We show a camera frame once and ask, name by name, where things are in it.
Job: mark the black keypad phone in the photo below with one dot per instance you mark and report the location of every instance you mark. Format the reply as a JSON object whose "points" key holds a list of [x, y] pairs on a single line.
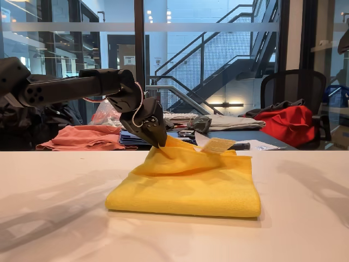
{"points": [[186, 133]]}

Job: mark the black framed door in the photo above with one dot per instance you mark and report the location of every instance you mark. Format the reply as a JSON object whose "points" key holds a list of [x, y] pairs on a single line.
{"points": [[114, 54]]}

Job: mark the lined paper sheet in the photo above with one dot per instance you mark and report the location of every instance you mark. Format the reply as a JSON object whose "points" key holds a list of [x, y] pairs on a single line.
{"points": [[259, 142]]}

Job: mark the red jacket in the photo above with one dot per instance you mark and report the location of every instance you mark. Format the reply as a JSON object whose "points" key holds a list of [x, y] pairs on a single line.
{"points": [[289, 128]]}

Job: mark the black wall light bar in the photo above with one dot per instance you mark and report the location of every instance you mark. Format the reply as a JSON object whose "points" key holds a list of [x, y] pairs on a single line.
{"points": [[226, 104]]}

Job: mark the white keyboard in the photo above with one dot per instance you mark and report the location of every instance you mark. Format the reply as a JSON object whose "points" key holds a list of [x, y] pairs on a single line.
{"points": [[180, 117]]}

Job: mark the white wall notice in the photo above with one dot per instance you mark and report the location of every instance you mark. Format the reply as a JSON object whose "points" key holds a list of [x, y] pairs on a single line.
{"points": [[157, 61]]}

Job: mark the salmon folded shirt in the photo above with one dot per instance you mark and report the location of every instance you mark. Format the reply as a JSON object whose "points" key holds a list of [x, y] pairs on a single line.
{"points": [[81, 137]]}

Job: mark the black mesh-back office chair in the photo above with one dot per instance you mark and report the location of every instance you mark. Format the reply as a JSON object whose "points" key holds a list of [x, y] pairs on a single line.
{"points": [[294, 87]]}

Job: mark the black metal staircase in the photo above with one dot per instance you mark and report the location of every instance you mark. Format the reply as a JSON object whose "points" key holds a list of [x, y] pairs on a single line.
{"points": [[218, 79]]}

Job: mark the small red item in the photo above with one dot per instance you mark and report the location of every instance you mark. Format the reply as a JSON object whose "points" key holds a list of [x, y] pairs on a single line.
{"points": [[181, 126]]}

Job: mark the dark grey garment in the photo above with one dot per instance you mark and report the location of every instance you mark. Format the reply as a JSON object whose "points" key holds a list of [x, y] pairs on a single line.
{"points": [[283, 105]]}

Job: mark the black jacket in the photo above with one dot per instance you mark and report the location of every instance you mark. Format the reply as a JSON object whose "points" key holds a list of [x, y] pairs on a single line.
{"points": [[21, 128]]}

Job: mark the small clear screw bag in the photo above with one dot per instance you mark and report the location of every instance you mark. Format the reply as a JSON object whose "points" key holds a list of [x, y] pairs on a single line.
{"points": [[264, 148]]}

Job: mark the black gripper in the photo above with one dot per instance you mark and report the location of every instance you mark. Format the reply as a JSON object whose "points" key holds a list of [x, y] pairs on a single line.
{"points": [[153, 114]]}

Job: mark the clear plastic bag of parts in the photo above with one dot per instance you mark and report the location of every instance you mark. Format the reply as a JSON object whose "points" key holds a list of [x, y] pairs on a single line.
{"points": [[103, 114]]}

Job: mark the white paper door sign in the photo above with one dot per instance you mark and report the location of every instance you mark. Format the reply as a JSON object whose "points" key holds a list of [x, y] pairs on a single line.
{"points": [[129, 60]]}

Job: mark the beige folded cloth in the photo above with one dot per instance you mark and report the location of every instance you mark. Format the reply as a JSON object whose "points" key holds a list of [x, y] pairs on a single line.
{"points": [[234, 122]]}

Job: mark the blue folded cloth stack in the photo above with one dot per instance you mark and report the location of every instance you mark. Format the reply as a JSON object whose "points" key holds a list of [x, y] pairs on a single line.
{"points": [[128, 139]]}

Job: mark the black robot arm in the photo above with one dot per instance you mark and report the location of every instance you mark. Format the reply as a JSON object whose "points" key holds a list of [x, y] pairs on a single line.
{"points": [[68, 87], [344, 43]]}

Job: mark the yellow microfibre towel with label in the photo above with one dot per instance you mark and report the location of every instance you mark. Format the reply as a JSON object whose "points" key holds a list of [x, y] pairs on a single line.
{"points": [[177, 196]]}

